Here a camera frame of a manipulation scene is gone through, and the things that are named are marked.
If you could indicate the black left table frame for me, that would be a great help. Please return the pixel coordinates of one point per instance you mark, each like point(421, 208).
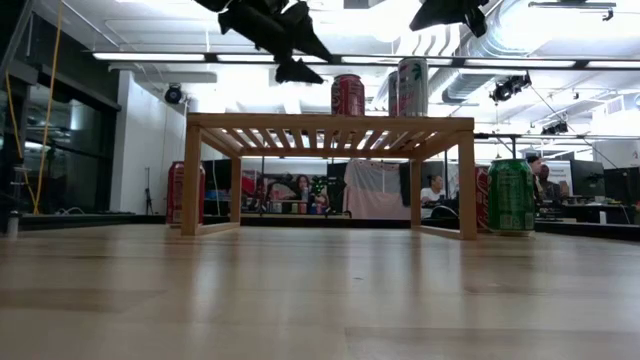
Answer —
point(75, 220)

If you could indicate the dark glass partition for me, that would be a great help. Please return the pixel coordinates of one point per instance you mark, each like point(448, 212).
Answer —
point(75, 150)

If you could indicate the black right table frame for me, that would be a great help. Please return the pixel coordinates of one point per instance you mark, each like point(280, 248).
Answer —
point(590, 230)

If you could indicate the wooden slatted shelf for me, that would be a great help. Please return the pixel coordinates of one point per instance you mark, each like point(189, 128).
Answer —
point(330, 122)

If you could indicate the black monitor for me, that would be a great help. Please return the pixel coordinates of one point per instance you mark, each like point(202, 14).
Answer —
point(622, 185)
point(587, 177)

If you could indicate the black ceiling device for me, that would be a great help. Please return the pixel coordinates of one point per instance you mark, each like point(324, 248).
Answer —
point(555, 128)
point(502, 91)

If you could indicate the green soda can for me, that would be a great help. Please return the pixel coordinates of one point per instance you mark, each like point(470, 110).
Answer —
point(511, 200)

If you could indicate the black overhead light bar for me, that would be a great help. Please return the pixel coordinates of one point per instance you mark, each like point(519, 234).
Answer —
point(335, 59)

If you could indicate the black round ceiling lamp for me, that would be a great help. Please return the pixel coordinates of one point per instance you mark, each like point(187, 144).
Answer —
point(173, 95)

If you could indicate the silver ventilation duct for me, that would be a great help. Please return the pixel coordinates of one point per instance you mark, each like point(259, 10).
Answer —
point(465, 86)

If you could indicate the black tripod stand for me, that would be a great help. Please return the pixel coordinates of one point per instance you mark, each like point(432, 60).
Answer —
point(148, 197)

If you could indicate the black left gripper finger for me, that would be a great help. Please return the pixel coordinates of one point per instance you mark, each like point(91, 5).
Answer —
point(272, 32)
point(295, 72)

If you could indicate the black panel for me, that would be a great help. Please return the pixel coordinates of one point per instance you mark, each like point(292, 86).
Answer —
point(337, 172)
point(217, 175)

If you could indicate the black table frame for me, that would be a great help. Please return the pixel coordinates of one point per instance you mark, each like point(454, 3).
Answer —
point(75, 220)
point(590, 230)

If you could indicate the black background robot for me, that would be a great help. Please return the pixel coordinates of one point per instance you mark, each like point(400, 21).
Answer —
point(320, 189)

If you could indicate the small grey post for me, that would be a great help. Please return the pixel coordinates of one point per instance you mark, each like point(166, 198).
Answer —
point(12, 225)

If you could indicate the pink and white cloth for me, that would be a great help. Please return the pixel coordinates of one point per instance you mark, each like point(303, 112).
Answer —
point(375, 195)

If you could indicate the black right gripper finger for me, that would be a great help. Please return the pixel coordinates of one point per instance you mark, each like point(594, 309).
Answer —
point(477, 20)
point(440, 12)

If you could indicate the person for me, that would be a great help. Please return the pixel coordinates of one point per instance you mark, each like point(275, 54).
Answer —
point(539, 167)
point(550, 187)
point(302, 186)
point(434, 194)

